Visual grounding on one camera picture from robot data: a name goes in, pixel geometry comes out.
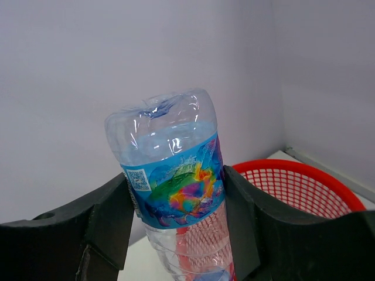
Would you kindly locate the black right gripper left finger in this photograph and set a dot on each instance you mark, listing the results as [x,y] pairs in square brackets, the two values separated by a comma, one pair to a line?
[86,239]

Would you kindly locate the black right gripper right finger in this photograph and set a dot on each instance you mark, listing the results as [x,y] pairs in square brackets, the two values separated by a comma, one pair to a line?
[271,240]

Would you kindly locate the red mesh plastic basket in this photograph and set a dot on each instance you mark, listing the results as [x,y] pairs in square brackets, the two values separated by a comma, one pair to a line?
[301,186]

